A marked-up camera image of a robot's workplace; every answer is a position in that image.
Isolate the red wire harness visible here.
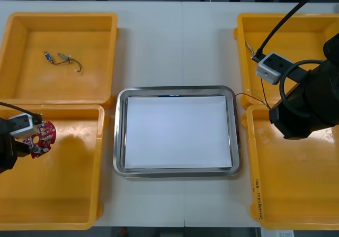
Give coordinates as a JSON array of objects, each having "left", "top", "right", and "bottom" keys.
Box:
[{"left": 233, "top": 78, "right": 272, "bottom": 110}]

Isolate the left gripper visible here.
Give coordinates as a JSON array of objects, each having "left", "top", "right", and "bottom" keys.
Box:
[{"left": 0, "top": 135, "right": 34, "bottom": 174}]

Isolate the white-grey twisted wire harness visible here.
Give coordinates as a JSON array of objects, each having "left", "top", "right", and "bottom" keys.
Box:
[{"left": 244, "top": 40, "right": 262, "bottom": 60}]

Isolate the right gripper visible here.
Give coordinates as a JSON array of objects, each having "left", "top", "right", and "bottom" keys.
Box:
[{"left": 269, "top": 83, "right": 313, "bottom": 140}]

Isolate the steel tray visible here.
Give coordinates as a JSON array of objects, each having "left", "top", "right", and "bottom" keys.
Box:
[{"left": 113, "top": 85, "right": 242, "bottom": 179}]

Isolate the metal solenoid with black cable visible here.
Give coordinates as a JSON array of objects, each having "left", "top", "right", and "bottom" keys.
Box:
[{"left": 57, "top": 51, "right": 83, "bottom": 76}]

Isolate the solenoid with blue label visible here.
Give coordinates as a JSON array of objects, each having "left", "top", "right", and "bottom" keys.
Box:
[{"left": 43, "top": 50, "right": 72, "bottom": 66}]

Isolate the yellow-orange plastic bin with handwriting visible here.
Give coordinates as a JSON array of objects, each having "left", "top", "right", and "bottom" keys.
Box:
[{"left": 241, "top": 104, "right": 339, "bottom": 231}]

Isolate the round red circuit board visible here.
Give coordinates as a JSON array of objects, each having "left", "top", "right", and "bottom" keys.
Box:
[{"left": 22, "top": 120, "right": 57, "bottom": 159}]

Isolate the white sheet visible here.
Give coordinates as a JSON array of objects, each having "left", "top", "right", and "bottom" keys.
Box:
[{"left": 123, "top": 95, "right": 234, "bottom": 170}]

